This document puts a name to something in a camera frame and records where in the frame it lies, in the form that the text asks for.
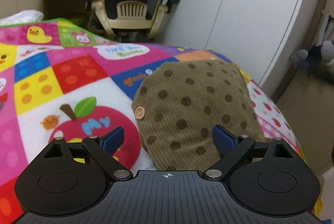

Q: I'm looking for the brown polka dot corduroy garment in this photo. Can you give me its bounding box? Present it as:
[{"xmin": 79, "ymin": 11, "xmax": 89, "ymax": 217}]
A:
[{"xmin": 132, "ymin": 60, "xmax": 266, "ymax": 171}]

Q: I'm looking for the colourful cartoon play mat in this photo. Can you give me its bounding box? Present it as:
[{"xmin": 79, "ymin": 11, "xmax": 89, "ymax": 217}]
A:
[{"xmin": 1, "ymin": 19, "xmax": 320, "ymax": 223}]

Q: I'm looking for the grey plush toy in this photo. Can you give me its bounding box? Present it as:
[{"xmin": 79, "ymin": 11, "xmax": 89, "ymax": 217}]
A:
[{"xmin": 289, "ymin": 40, "xmax": 333, "ymax": 84}]

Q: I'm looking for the white pillow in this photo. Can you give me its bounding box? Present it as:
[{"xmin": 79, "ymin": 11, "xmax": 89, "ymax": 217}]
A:
[{"xmin": 0, "ymin": 10, "xmax": 44, "ymax": 26}]

